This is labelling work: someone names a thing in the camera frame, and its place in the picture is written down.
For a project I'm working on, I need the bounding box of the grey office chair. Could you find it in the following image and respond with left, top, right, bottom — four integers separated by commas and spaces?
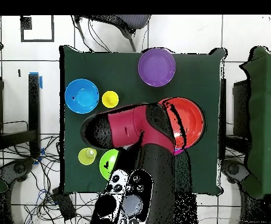
74, 15, 152, 53

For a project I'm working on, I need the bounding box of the black metal frame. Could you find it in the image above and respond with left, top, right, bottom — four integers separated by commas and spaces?
0, 73, 41, 159
220, 78, 251, 162

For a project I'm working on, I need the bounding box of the yellow plastic cup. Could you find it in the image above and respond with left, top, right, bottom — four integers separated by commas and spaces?
101, 90, 119, 109

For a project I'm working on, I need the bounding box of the orange plastic bowl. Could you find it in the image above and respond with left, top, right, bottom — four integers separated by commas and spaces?
158, 96, 206, 150

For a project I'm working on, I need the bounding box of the translucent yellow-green plastic cup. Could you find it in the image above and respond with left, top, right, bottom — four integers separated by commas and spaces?
78, 146, 98, 166

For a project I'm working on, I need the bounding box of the black power strip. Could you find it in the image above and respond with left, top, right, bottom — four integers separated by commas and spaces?
51, 186, 77, 221

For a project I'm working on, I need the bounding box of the green plastic bowl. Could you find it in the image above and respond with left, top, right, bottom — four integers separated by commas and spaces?
99, 148, 120, 181

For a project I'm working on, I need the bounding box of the large light blue bowl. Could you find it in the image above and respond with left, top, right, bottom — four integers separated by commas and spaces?
64, 78, 100, 115

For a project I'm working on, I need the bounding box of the black floor device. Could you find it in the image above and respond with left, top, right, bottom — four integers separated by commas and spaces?
221, 159, 251, 184
0, 157, 35, 186

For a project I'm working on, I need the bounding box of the purple plastic bowl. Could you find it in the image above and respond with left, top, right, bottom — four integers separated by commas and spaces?
138, 47, 177, 88

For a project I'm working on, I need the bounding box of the dark green table cloth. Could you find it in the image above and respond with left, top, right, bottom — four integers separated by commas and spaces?
59, 44, 227, 196

